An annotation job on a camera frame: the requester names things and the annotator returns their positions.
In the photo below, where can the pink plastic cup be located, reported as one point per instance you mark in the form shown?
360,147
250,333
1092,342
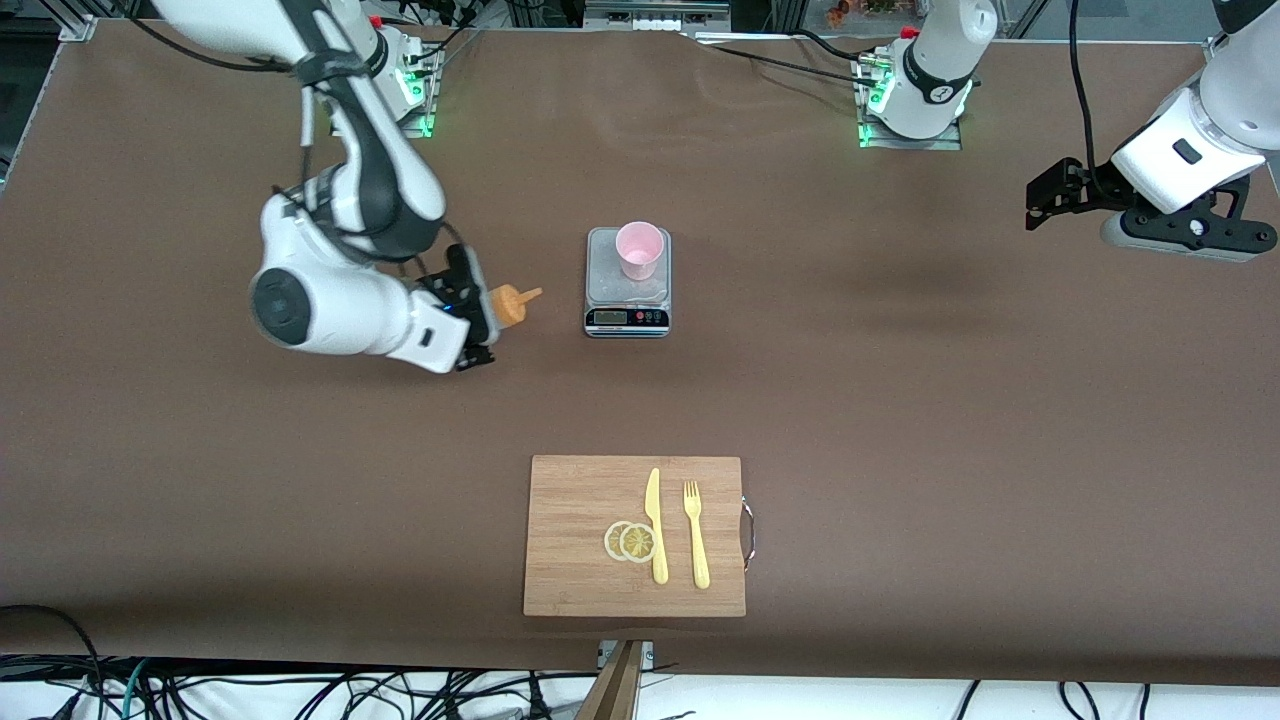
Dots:
640,250

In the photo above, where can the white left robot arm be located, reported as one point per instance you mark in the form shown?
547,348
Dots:
940,90

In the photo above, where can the paper table cover sheet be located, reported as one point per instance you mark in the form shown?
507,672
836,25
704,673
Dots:
300,480

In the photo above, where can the wooden cutting board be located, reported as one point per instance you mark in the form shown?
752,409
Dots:
580,540

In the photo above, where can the lemon slice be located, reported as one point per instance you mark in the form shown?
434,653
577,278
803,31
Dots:
638,543
610,541

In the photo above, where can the translucent squeeze bottle orange cap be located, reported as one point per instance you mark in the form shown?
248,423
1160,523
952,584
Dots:
510,305

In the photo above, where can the wooden beam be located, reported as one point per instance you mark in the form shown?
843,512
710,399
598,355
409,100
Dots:
615,695

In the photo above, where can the silver digital kitchen scale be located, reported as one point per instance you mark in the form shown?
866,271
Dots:
625,318

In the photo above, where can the yellow plastic knife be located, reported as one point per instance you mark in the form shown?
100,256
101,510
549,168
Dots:
657,540

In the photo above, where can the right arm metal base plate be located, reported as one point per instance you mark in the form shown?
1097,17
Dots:
425,70

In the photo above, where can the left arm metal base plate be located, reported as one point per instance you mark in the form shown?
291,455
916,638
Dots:
910,144

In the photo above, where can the metal table edge bracket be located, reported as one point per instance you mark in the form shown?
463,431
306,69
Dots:
647,655

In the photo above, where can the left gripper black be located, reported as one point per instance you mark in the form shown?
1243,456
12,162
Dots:
1088,186

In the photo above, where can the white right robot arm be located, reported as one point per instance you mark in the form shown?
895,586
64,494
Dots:
330,310

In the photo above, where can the aluminium frame profile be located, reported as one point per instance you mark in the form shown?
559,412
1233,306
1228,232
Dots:
75,20

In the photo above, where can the yellow plastic fork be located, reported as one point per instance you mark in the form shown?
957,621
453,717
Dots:
699,550

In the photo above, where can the grey power strip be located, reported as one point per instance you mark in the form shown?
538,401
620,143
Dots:
655,20

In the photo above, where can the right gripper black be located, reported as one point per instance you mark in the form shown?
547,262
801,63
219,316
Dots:
462,285

